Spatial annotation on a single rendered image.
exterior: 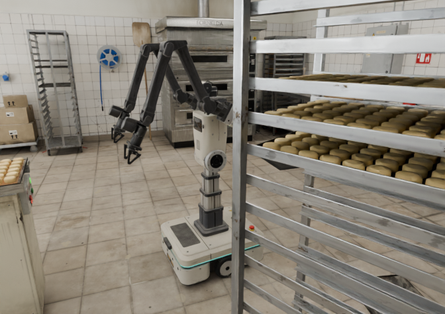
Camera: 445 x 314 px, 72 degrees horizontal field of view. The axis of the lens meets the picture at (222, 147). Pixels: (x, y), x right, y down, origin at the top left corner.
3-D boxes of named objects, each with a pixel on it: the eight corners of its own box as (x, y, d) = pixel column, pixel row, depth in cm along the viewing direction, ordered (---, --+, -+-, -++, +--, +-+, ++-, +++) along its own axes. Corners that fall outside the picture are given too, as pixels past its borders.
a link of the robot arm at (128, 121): (153, 117, 159) (148, 114, 166) (132, 108, 153) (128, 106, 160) (144, 138, 159) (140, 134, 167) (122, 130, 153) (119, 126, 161)
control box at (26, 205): (22, 215, 156) (17, 190, 152) (27, 197, 177) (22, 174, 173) (30, 214, 158) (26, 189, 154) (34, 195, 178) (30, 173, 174)
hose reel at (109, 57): (126, 108, 559) (120, 45, 527) (126, 110, 543) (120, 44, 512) (102, 110, 545) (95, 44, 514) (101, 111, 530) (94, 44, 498)
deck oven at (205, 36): (173, 154, 482) (166, 15, 425) (161, 135, 591) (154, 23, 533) (262, 144, 532) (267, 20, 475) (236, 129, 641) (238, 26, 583)
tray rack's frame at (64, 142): (51, 144, 520) (32, 32, 469) (83, 140, 539) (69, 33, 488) (46, 154, 464) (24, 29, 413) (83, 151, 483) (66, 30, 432)
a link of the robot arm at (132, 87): (153, 47, 192) (148, 47, 202) (144, 44, 189) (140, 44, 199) (134, 112, 198) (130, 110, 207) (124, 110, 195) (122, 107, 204)
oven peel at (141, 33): (142, 140, 553) (131, 21, 519) (142, 140, 557) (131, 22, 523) (158, 139, 562) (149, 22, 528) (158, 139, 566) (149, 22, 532)
